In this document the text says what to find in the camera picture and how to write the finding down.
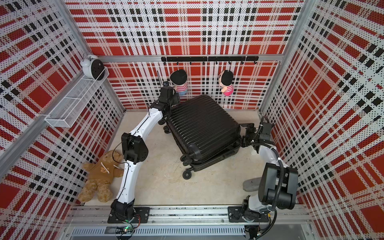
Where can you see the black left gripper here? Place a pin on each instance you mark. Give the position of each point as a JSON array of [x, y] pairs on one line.
[[177, 99]]

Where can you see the blue-dressed hanging doll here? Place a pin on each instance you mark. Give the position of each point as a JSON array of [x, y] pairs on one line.
[[179, 79]]

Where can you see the black hard-shell suitcase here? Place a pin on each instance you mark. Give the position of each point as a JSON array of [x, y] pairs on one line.
[[204, 132]]

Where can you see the grey oval floor object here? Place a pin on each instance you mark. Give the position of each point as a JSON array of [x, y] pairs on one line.
[[252, 185]]

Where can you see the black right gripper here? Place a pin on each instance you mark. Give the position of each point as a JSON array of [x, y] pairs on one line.
[[245, 142]]

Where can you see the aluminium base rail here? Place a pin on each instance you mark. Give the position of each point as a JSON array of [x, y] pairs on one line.
[[208, 222]]

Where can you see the black wall hook rail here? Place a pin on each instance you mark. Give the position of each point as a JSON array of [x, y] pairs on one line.
[[211, 59]]

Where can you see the white alarm clock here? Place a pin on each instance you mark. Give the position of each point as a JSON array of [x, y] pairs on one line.
[[93, 67]]

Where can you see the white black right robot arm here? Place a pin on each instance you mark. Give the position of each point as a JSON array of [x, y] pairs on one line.
[[276, 188]]

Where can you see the brown teddy bear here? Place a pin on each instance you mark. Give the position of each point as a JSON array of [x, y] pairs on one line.
[[100, 176]]

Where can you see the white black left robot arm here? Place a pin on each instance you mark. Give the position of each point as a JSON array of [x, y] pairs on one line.
[[135, 152]]

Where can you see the pink-dressed hanging doll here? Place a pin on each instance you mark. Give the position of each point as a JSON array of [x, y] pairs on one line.
[[226, 79]]

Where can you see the white wire wall shelf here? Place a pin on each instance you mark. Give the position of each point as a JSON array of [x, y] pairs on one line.
[[69, 108]]

